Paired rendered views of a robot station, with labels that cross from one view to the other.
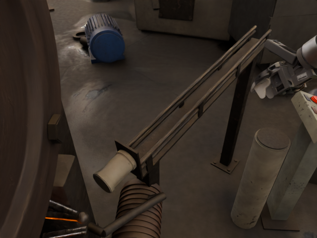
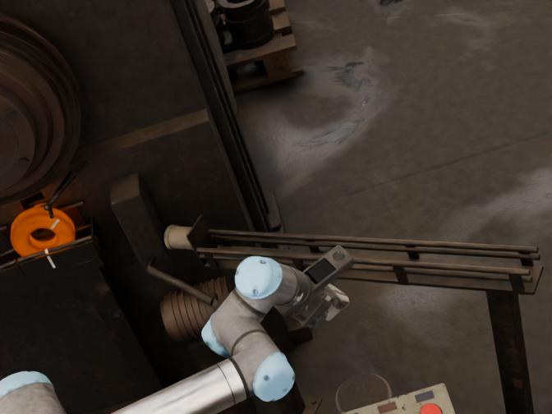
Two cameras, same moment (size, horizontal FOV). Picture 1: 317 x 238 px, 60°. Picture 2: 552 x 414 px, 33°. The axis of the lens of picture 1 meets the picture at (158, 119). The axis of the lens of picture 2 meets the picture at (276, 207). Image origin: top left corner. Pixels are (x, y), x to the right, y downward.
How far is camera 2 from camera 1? 2.00 m
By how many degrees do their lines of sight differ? 66
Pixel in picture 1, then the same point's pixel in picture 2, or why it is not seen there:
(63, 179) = (116, 200)
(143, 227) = (181, 304)
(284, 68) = not seen: hidden behind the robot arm
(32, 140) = (12, 160)
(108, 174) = (171, 232)
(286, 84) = not seen: hidden behind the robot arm
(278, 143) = (351, 402)
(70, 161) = (132, 195)
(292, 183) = not seen: outside the picture
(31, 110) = (16, 151)
